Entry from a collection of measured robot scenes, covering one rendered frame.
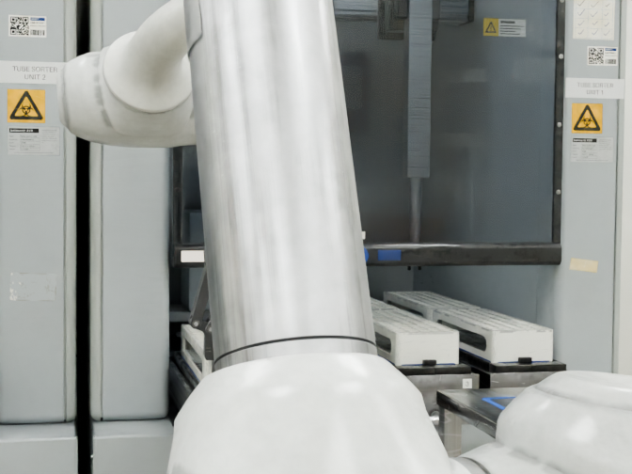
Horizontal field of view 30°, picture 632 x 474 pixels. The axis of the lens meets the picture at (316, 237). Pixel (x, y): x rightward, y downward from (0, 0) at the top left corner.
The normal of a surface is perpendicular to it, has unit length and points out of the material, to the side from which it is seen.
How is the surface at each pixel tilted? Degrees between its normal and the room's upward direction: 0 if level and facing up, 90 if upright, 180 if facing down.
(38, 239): 90
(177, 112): 125
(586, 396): 37
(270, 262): 71
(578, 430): 52
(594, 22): 90
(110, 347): 90
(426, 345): 90
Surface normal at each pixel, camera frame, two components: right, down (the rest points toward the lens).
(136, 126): 0.07, 0.84
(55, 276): 0.22, 0.05
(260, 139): -0.13, -0.29
